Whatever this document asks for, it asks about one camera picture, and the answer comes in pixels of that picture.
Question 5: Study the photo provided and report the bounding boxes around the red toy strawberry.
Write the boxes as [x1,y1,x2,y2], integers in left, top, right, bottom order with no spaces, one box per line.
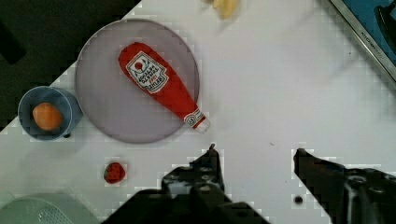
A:
[104,162,126,184]

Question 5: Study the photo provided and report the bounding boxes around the red plush ketchup bottle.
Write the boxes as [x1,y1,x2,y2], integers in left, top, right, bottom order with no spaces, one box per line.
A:
[118,42,211,133]

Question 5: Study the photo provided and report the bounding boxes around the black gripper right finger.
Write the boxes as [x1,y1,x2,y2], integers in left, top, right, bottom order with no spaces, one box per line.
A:
[293,148,396,224]

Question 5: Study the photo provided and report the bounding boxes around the green plastic colander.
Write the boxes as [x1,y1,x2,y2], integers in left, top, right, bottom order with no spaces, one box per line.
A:
[0,193,100,224]

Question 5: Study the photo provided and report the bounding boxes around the grey round plate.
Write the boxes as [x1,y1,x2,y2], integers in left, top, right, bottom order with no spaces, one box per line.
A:
[75,19,200,144]

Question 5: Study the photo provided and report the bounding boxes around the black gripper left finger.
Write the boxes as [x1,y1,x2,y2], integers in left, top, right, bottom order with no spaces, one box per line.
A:
[102,145,270,224]

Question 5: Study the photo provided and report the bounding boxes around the blue bowl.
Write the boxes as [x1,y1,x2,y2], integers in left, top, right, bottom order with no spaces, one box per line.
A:
[18,86,83,141]

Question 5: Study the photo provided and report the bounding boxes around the silver toaster oven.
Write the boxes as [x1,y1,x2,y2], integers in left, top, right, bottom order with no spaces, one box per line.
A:
[328,0,396,82]

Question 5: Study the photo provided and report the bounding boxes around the orange toy fruit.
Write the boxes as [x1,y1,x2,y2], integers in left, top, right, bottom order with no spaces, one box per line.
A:
[33,103,63,131]

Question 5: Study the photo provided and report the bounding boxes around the yellow toy banana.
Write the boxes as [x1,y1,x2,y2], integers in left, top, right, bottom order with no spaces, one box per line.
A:
[212,0,240,19]

